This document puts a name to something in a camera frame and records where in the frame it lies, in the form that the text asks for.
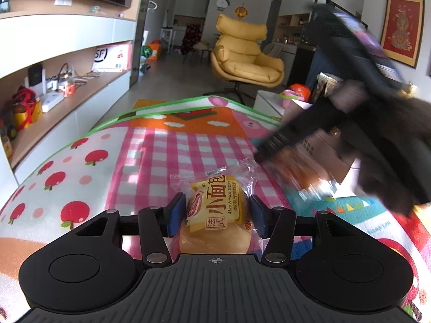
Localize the red framed picture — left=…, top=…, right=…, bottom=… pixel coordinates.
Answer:
left=380, top=0, right=425, bottom=69

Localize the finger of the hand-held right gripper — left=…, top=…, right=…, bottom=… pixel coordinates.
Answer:
left=253, top=106, right=351, bottom=165

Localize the red rope with toy truck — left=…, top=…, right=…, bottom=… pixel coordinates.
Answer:
left=8, top=87, right=43, bottom=130

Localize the small jar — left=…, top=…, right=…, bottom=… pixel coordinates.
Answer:
left=57, top=77, right=75, bottom=98

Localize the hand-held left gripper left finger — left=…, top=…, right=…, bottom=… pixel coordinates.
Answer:
left=75, top=193, right=187, bottom=266

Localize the pink toy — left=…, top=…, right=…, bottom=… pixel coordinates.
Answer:
left=281, top=89, right=298, bottom=108

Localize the pink paper bag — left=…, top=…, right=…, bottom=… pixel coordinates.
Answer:
left=104, top=44, right=130, bottom=71

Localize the white courier envelope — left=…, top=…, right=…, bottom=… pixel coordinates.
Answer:
left=92, top=46, right=123, bottom=73

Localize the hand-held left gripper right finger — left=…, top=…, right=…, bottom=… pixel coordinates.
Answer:
left=249, top=194, right=362, bottom=267

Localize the yellow bread packet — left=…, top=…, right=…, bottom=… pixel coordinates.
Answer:
left=170, top=160, right=266, bottom=254
left=266, top=148, right=337, bottom=199

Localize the orange box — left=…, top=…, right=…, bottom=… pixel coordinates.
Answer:
left=148, top=40, right=163, bottom=62

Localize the dark patterned cloth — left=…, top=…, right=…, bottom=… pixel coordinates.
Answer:
left=180, top=24, right=203, bottom=55

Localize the brown cardboard box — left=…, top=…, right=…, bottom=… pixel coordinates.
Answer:
left=281, top=101, right=361, bottom=189

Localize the yellow armchair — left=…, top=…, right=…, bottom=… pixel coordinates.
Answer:
left=202, top=13, right=285, bottom=104

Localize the black router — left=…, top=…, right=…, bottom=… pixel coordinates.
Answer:
left=27, top=63, right=46, bottom=95

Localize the colourful printed play mat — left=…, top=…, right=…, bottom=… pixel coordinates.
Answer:
left=0, top=96, right=431, bottom=323

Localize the wooden white wall cabinet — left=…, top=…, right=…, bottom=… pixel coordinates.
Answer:
left=0, top=0, right=145, bottom=182

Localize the person's right forearm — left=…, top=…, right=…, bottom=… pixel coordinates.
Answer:
left=337, top=81, right=431, bottom=216

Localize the white side table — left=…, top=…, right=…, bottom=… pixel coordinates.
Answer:
left=254, top=89, right=287, bottom=118

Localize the white power strip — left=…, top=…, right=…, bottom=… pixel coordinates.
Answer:
left=40, top=92, right=64, bottom=112

